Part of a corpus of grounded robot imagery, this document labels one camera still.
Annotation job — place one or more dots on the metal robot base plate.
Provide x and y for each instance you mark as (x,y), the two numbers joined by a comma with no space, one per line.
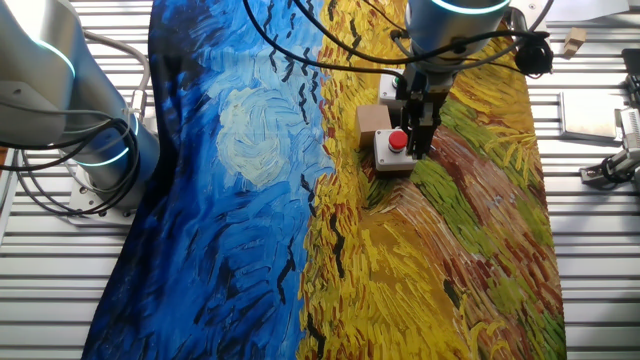
(85,202)

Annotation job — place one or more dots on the red push button box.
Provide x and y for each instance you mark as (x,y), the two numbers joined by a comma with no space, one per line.
(387,159)

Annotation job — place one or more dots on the shiny metal plate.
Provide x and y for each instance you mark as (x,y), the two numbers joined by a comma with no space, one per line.
(592,117)

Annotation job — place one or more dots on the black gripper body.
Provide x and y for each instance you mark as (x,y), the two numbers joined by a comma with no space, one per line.
(425,92)

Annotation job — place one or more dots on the white sheet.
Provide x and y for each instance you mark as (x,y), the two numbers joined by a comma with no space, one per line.
(585,10)

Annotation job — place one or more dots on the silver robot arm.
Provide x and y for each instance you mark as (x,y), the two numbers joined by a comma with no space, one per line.
(35,75)

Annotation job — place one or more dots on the black device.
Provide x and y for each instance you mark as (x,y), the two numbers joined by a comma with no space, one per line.
(632,75)

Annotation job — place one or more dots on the small wooden block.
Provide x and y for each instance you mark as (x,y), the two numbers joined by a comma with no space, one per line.
(372,122)
(575,42)

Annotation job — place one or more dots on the green push button box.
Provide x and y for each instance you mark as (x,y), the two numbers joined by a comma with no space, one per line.
(386,91)

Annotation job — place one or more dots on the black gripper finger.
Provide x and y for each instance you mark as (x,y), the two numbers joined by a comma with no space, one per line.
(425,140)
(410,127)

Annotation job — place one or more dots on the small silver camera on clamp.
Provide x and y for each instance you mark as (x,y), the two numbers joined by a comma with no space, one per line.
(627,160)

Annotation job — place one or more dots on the painted wheat field cloth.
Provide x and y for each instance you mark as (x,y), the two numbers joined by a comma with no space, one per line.
(225,225)

